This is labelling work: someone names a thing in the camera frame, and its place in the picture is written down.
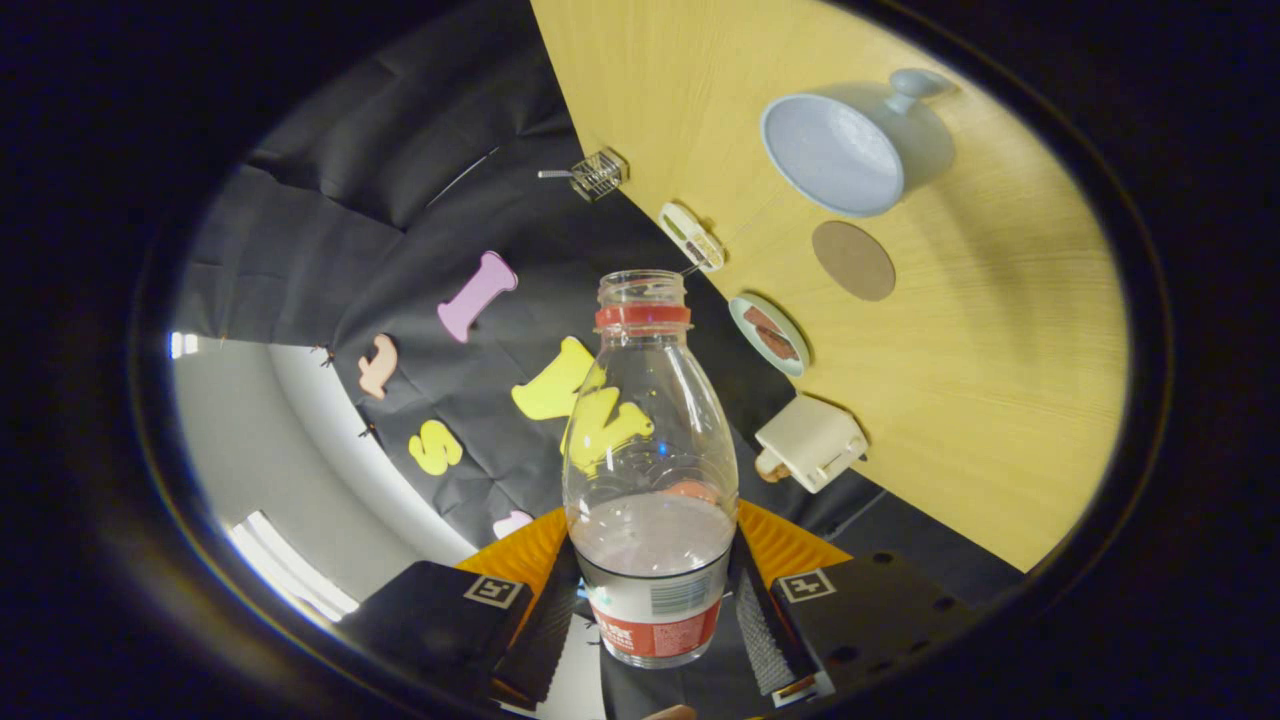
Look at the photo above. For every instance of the white divided condiment dish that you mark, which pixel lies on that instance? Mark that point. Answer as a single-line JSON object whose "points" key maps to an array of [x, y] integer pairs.
{"points": [[690, 236]]}

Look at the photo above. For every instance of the brown meat piece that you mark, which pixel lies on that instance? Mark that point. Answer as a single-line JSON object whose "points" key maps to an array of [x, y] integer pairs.
{"points": [[782, 345], [764, 320]]}

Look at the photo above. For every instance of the pale green plate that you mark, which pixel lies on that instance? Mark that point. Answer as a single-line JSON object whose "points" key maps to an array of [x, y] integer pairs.
{"points": [[745, 330]]}

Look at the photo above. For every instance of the long ceiling light panel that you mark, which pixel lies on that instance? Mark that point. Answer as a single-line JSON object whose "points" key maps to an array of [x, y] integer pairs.
{"points": [[290, 570]]}

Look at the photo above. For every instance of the wooden table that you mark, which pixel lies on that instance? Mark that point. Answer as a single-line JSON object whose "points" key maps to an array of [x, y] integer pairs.
{"points": [[1000, 400]]}

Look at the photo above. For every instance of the toasted bread slice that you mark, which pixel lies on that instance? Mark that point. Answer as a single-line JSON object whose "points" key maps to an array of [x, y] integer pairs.
{"points": [[768, 466]]}

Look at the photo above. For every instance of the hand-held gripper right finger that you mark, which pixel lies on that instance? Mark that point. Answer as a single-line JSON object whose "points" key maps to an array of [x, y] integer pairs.
{"points": [[880, 610]]}

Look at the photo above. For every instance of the brown round coaster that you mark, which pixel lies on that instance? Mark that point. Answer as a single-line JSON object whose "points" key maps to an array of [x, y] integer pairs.
{"points": [[853, 260]]}

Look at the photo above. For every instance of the small ceiling light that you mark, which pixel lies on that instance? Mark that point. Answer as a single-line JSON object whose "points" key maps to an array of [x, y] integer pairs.
{"points": [[182, 345]]}

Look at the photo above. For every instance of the white toaster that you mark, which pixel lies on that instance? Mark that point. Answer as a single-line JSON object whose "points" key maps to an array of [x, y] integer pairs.
{"points": [[815, 440]]}

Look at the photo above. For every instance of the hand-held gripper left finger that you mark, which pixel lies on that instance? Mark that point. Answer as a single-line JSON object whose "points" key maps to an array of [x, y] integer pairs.
{"points": [[440, 625]]}

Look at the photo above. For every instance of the white cup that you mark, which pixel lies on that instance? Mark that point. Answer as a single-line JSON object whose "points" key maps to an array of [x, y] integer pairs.
{"points": [[835, 155]]}

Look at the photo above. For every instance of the clear plastic juice bottle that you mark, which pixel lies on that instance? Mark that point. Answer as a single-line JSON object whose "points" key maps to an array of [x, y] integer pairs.
{"points": [[650, 450]]}

